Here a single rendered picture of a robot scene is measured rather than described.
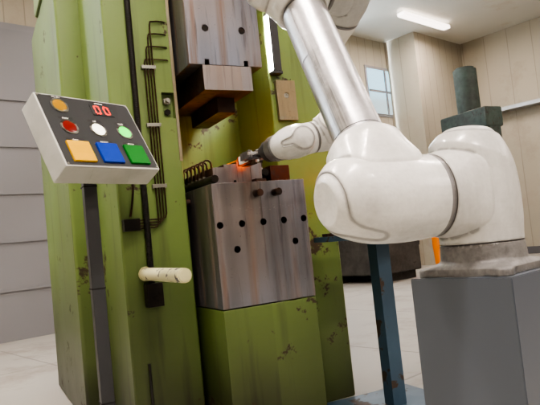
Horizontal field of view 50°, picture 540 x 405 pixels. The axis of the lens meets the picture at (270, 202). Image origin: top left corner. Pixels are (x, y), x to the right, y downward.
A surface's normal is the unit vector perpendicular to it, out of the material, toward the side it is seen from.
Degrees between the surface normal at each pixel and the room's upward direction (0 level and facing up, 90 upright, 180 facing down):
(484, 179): 84
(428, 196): 94
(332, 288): 90
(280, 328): 90
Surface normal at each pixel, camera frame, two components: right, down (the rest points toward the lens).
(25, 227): 0.66, -0.11
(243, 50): 0.45, -0.10
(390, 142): 0.27, -0.61
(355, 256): -0.78, 0.04
